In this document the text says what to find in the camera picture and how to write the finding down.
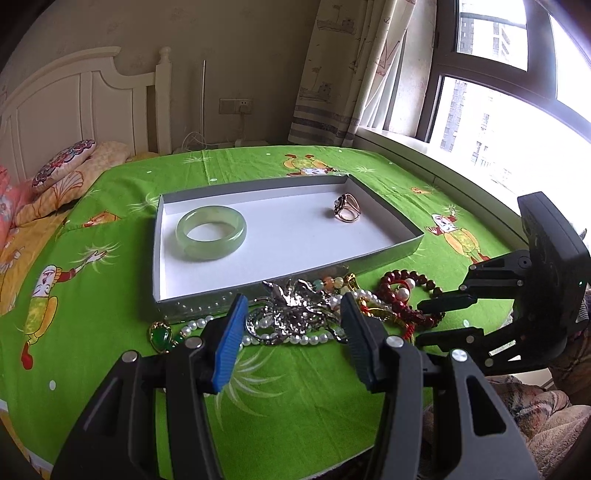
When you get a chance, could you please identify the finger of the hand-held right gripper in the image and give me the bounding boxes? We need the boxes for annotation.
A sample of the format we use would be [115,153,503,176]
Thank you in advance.
[414,318,551,374]
[417,249,532,315]

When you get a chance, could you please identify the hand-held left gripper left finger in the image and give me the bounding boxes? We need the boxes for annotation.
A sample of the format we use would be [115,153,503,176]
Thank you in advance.
[51,293,250,480]

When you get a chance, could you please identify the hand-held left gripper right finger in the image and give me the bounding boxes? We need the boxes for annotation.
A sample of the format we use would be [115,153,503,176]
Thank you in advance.
[339,292,541,480]

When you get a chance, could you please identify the gold bangle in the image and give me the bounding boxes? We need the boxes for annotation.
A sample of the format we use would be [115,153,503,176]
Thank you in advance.
[344,272,407,326]

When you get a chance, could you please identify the red cord bracelet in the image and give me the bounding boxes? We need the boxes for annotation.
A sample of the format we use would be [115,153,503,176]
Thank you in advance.
[355,298,419,342]

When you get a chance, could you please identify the white pearl necklace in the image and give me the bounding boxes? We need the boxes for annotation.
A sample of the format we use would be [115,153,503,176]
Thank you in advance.
[180,288,393,348]

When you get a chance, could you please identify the multicolour bead bracelet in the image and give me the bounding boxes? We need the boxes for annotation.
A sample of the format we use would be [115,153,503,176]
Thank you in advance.
[311,274,347,292]

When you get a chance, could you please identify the dark red bead bracelet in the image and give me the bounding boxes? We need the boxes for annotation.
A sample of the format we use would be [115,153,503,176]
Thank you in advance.
[376,270,446,330]

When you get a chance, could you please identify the green stone gold pendant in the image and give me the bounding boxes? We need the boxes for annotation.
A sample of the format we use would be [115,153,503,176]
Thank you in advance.
[148,320,188,354]

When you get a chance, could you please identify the silver brooch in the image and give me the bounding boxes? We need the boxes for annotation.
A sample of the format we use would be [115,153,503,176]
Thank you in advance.
[245,277,347,347]

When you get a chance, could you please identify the grey cardboard box white inside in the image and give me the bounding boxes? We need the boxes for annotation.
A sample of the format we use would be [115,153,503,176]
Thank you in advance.
[152,173,426,324]

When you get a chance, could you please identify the pale green jade bangle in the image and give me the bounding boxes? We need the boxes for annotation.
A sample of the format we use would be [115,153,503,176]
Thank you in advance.
[175,207,247,259]

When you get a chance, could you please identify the person's plaid clothing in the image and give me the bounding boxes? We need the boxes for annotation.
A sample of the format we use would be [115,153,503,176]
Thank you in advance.
[422,323,591,480]

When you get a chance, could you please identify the green cartoon print cloth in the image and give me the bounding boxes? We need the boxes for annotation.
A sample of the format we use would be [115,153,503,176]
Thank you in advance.
[0,145,532,480]

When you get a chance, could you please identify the white window sill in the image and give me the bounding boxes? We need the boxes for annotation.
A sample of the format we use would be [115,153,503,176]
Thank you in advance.
[355,127,532,241]

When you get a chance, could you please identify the white bedside table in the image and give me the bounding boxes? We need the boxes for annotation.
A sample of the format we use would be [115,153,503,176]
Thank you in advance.
[172,137,278,155]

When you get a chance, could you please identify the yellow bed sheet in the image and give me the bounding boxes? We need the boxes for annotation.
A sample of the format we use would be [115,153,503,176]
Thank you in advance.
[0,203,70,317]

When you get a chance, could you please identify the yellow patterned pillow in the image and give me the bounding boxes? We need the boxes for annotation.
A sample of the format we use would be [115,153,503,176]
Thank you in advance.
[16,141,132,227]

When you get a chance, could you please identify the dark framed window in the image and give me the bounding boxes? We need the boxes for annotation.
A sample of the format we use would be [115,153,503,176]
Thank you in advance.
[416,0,591,217]

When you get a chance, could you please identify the white upright pole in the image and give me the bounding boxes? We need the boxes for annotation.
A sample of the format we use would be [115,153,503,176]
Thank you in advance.
[200,59,207,148]

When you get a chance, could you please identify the embroidered floral cushion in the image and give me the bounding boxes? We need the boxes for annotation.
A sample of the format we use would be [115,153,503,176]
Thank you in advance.
[31,139,98,192]

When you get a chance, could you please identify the pink floral quilt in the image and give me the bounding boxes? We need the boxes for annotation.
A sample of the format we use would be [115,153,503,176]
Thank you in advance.
[0,166,35,250]

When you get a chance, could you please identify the cream printed curtain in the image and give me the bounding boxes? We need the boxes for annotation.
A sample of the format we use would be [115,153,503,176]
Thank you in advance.
[287,0,437,148]

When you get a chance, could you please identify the white wooden headboard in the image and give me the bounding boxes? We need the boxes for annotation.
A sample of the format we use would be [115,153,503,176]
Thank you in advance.
[0,46,174,185]

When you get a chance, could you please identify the gold ring with dark stone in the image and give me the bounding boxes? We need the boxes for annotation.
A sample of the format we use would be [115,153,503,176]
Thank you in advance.
[331,191,365,224]

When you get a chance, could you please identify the white cable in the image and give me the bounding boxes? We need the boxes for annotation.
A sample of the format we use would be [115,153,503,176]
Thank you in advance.
[180,113,245,151]

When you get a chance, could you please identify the wall socket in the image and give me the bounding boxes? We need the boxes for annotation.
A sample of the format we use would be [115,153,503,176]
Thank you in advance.
[218,97,252,116]

